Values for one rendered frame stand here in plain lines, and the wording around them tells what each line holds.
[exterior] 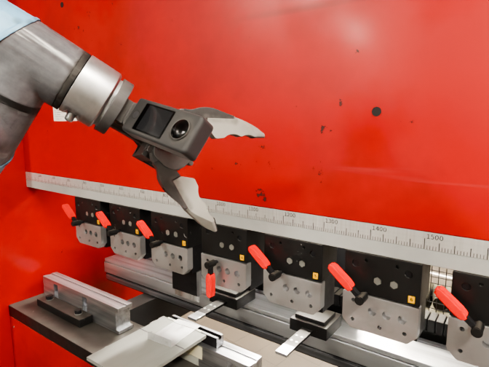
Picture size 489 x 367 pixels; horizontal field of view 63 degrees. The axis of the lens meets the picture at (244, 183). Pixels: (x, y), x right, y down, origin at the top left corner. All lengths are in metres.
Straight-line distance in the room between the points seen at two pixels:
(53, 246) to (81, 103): 1.48
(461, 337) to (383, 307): 0.14
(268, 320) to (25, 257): 1.04
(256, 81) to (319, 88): 0.16
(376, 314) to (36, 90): 0.71
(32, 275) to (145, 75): 1.07
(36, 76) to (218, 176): 0.61
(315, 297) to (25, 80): 0.70
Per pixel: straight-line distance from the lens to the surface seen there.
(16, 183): 1.82
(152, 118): 0.47
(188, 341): 1.19
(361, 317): 0.89
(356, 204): 0.83
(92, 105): 0.48
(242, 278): 1.02
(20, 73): 0.49
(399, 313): 0.86
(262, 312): 1.38
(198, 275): 1.18
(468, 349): 0.86
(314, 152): 0.85
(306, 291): 0.94
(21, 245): 1.87
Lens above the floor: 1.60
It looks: 9 degrees down
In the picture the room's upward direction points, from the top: straight up
